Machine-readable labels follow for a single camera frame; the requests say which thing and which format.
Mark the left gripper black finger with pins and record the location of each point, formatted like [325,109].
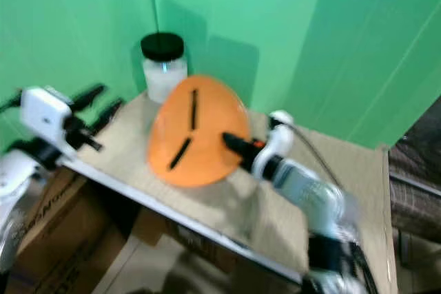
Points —
[108,113]
[89,93]

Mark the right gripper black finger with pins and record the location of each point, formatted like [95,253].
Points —
[236,144]

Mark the orange plastic plate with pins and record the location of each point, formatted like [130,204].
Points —
[210,163]

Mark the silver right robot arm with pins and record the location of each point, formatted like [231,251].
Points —
[310,191]

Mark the beige burlap table mat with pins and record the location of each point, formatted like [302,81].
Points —
[124,160]

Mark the long black stick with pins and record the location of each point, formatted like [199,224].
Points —
[193,109]

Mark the short black stick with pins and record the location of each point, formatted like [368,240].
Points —
[179,154]

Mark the clear jar with black lid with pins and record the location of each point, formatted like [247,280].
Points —
[164,74]

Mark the brown printed cardboard box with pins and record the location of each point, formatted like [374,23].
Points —
[69,225]

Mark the dark brown cardboard box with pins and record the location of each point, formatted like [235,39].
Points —
[179,239]

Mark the dark plaid fabric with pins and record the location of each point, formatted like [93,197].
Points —
[417,184]

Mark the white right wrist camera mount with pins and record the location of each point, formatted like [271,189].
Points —
[275,144]

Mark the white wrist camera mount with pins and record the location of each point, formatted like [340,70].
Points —
[45,111]
[275,144]

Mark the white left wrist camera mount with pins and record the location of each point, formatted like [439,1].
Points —
[45,111]

